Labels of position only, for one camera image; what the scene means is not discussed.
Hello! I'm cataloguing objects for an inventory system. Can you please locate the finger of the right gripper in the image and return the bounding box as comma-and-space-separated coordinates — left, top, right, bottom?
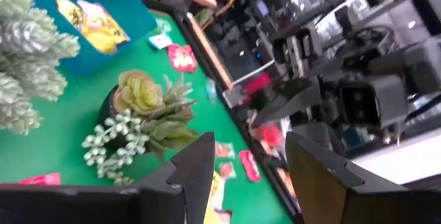
253, 82, 323, 127

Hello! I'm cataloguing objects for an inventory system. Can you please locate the blue plastic bin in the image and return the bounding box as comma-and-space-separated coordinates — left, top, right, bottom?
19, 0, 158, 77

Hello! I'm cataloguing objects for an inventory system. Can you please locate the green table mat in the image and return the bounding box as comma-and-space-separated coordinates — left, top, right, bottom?
0, 8, 294, 224

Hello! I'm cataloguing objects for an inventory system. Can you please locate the yellow candy packet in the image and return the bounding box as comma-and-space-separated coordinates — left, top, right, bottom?
54, 0, 88, 34

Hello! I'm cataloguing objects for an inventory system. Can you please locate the blue white Hershey's bar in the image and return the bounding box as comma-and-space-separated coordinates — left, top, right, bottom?
148, 32, 173, 50

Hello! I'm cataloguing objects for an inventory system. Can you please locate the clear red gummy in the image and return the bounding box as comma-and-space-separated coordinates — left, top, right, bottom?
215, 141, 236, 159
218, 161, 238, 180

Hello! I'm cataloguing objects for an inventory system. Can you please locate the yellow Sour Patch packet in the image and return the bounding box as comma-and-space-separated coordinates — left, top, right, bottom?
76, 0, 131, 55
203, 170, 227, 224

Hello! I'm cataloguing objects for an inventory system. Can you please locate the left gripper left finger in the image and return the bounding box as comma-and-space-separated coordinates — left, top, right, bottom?
137, 132, 216, 224

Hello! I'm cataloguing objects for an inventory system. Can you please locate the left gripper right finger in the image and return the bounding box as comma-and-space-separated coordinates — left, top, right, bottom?
285, 131, 365, 224

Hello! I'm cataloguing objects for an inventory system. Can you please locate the round pale green plant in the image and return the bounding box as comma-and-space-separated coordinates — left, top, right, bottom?
0, 0, 81, 136

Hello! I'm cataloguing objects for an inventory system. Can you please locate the mixed succulent potted plant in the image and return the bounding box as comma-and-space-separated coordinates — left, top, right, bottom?
81, 69, 201, 187

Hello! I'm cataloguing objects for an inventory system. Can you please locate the black table frame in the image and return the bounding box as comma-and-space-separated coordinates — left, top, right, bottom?
170, 8, 304, 224

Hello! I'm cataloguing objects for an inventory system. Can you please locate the red Skittles packet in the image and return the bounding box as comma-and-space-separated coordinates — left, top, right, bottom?
167, 43, 198, 73
0, 172, 62, 187
238, 150, 262, 183

